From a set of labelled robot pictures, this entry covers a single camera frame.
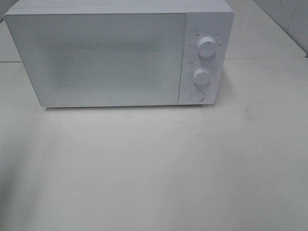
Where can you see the upper white power knob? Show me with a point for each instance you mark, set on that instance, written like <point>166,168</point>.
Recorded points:
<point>206,46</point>

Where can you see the white microwave door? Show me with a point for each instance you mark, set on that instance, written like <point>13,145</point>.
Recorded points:
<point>101,59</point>

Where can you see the white microwave oven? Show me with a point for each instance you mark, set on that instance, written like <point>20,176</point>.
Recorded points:
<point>203,17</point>

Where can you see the round white door button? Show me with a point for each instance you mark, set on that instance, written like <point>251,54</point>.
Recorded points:
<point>197,96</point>

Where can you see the white timer knob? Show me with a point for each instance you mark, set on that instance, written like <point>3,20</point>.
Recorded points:
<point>201,76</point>

